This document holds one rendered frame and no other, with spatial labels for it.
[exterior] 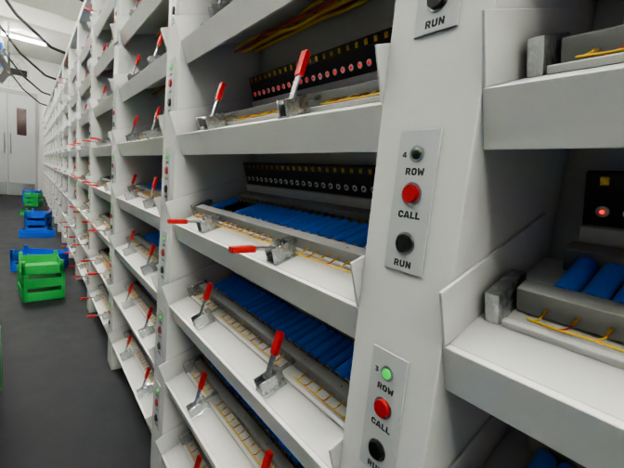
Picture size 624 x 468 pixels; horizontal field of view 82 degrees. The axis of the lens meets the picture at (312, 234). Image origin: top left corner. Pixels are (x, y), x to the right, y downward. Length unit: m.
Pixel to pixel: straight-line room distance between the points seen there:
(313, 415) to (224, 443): 0.31
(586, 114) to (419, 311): 0.18
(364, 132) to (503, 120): 0.14
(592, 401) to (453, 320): 0.09
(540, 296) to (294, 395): 0.36
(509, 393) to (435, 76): 0.25
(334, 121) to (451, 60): 0.14
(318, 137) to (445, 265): 0.22
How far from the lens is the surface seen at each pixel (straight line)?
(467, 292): 0.32
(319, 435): 0.51
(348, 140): 0.40
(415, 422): 0.36
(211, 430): 0.84
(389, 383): 0.36
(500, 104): 0.30
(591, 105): 0.28
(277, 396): 0.57
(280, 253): 0.50
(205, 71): 0.93
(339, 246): 0.45
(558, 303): 0.34
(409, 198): 0.32
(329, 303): 0.41
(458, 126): 0.31
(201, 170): 0.90
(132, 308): 1.47
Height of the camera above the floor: 0.83
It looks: 8 degrees down
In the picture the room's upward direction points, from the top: 6 degrees clockwise
